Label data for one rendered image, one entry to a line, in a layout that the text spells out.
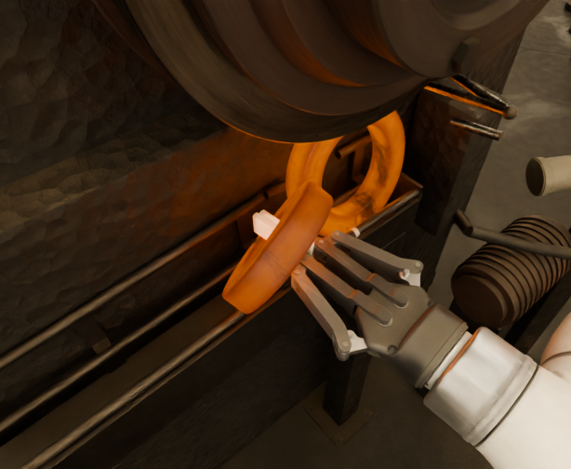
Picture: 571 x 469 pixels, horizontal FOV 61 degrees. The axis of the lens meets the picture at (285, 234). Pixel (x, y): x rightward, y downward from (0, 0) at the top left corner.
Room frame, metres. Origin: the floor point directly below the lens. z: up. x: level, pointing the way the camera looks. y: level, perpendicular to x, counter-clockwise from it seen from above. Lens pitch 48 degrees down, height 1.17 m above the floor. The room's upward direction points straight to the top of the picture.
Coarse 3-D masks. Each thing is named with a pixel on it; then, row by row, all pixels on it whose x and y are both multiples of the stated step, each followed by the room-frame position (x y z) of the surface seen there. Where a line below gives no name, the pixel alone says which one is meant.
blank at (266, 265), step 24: (312, 192) 0.34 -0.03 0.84; (288, 216) 0.31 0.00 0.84; (312, 216) 0.31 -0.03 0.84; (264, 240) 0.36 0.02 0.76; (288, 240) 0.29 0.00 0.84; (312, 240) 0.29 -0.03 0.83; (240, 264) 0.33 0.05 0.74; (264, 264) 0.27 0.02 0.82; (288, 264) 0.27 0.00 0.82; (240, 288) 0.27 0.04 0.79; (264, 288) 0.26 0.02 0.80
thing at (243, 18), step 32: (192, 0) 0.28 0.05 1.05; (224, 0) 0.28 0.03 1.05; (256, 0) 0.29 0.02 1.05; (288, 0) 0.28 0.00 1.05; (320, 0) 0.30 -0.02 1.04; (224, 32) 0.28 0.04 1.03; (256, 32) 0.29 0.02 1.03; (288, 32) 0.29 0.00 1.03; (320, 32) 0.30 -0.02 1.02; (256, 64) 0.29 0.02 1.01; (288, 64) 0.31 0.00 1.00; (320, 64) 0.30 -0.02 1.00; (352, 64) 0.32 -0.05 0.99; (384, 64) 0.34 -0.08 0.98; (288, 96) 0.31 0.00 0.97; (320, 96) 0.33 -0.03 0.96; (352, 96) 0.35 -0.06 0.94; (384, 96) 0.38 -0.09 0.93
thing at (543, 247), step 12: (456, 216) 0.54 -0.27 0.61; (468, 228) 0.51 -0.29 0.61; (480, 228) 0.51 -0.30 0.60; (492, 240) 0.51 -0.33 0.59; (504, 240) 0.51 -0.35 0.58; (516, 240) 0.51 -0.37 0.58; (528, 240) 0.52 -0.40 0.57; (540, 252) 0.50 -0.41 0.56; (552, 252) 0.50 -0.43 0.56; (564, 252) 0.50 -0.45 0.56
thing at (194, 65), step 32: (128, 0) 0.26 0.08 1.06; (160, 0) 0.27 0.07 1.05; (160, 32) 0.27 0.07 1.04; (192, 32) 0.28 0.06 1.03; (160, 64) 0.27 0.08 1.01; (192, 64) 0.28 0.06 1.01; (224, 64) 0.30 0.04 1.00; (192, 96) 0.28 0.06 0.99; (224, 96) 0.30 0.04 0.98; (256, 96) 0.31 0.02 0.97; (256, 128) 0.31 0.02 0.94; (288, 128) 0.33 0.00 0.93; (320, 128) 0.36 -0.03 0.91; (352, 128) 0.38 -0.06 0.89
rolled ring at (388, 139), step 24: (384, 120) 0.50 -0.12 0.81; (312, 144) 0.44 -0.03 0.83; (336, 144) 0.45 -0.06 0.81; (384, 144) 0.51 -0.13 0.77; (288, 168) 0.44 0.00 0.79; (312, 168) 0.42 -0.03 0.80; (384, 168) 0.50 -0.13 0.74; (288, 192) 0.42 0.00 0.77; (360, 192) 0.49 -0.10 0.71; (384, 192) 0.48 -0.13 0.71; (336, 216) 0.43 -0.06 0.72; (360, 216) 0.45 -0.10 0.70
